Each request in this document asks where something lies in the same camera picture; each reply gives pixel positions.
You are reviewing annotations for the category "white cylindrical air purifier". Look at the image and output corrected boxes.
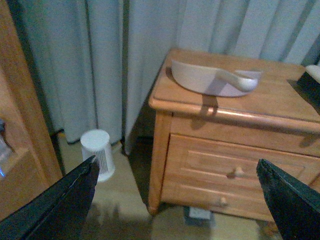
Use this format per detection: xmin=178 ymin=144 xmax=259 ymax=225
xmin=80 ymin=129 xmax=116 ymax=182

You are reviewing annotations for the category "lower drawer wooden knob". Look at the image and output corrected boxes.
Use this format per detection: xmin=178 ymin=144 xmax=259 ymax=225
xmin=213 ymin=197 xmax=228 ymax=208

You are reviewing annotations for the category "power strip under nightstand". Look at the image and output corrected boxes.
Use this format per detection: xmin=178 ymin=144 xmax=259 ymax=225
xmin=183 ymin=206 xmax=216 ymax=228

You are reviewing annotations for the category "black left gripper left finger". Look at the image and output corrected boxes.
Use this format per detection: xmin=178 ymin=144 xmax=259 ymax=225
xmin=0 ymin=156 xmax=100 ymax=240

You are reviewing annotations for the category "white brush with black bristles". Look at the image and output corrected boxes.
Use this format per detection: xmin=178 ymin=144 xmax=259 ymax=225
xmin=287 ymin=65 xmax=320 ymax=114

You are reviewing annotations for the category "upper drawer wooden knob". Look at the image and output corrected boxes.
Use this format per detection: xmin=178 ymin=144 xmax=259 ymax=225
xmin=226 ymin=166 xmax=245 ymax=179

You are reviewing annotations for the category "beige plastic dustpan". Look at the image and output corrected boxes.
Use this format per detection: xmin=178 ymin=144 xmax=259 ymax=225
xmin=171 ymin=60 xmax=262 ymax=98

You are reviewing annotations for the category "light grey curtain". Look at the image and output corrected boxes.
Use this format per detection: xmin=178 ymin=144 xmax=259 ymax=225
xmin=7 ymin=0 xmax=320 ymax=153

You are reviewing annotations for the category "drawer wooden knob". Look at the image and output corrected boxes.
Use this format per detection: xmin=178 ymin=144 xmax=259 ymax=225
xmin=213 ymin=197 xmax=228 ymax=208
xmin=226 ymin=166 xmax=245 ymax=179

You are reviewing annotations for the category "wooden nightstand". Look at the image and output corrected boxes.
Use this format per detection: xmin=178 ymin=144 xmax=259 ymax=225
xmin=147 ymin=49 xmax=320 ymax=221

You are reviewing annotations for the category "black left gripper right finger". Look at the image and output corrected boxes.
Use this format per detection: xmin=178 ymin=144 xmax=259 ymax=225
xmin=256 ymin=159 xmax=320 ymax=240

